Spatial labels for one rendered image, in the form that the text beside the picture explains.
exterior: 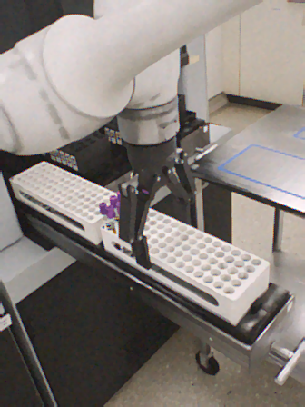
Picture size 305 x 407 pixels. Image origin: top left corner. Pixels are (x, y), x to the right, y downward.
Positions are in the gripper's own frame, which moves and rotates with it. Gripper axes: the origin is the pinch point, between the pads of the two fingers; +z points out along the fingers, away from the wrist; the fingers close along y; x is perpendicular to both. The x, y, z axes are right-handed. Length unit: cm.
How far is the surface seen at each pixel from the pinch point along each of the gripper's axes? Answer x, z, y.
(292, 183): -7.0, 3.8, 33.5
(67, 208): 21.7, -0.7, -4.4
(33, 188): 34.6, -0.7, -4.0
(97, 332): 29, 46, -2
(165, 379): 25, 86, 17
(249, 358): -21.7, 7.0, -6.8
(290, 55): 95, 44, 229
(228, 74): 144, 63, 229
